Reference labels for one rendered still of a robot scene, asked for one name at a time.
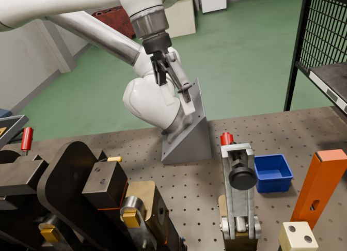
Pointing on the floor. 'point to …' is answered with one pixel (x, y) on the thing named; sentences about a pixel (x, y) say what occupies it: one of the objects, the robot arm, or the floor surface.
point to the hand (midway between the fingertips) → (178, 105)
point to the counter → (181, 16)
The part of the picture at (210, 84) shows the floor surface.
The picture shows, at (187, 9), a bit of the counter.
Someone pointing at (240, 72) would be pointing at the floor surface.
